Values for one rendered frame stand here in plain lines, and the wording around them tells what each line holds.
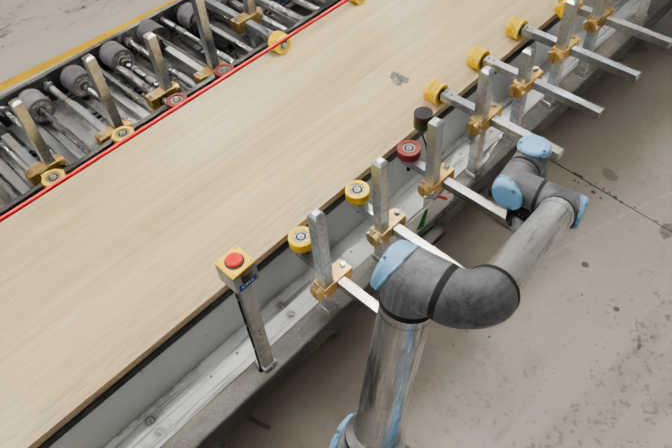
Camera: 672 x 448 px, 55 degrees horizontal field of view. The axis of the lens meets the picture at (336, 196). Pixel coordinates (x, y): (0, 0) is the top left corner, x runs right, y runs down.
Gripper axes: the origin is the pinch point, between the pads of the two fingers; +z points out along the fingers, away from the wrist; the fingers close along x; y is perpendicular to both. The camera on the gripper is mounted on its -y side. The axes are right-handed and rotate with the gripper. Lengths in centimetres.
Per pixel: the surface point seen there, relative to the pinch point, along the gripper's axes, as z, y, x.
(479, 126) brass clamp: -14.6, -26.8, 17.5
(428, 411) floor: 83, -3, -34
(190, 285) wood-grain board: -9, -53, -84
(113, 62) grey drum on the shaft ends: -5, -175, -36
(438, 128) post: -29.9, -26.1, -5.5
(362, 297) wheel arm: -1, -17, -51
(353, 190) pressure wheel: -9, -43, -27
